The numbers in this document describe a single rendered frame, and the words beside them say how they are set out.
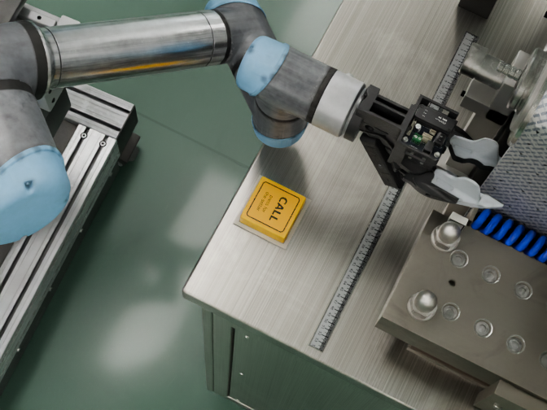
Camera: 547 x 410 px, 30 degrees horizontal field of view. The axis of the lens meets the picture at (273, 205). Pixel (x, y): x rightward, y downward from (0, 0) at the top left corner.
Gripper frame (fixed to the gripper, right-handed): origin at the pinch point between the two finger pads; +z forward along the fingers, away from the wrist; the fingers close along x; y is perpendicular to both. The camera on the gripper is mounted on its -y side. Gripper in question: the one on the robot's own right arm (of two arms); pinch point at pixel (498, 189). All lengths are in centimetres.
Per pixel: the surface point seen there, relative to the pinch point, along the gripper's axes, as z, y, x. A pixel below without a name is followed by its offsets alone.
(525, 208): 4.2, -1.3, -0.2
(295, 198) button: -23.3, -16.4, -7.3
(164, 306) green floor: -46, -109, -12
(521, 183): 1.7, 4.8, -0.2
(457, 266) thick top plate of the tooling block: 0.0, -5.8, -9.5
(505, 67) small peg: -6.4, 15.0, 7.0
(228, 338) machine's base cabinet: -23.8, -34.8, -25.7
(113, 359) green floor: -50, -109, -28
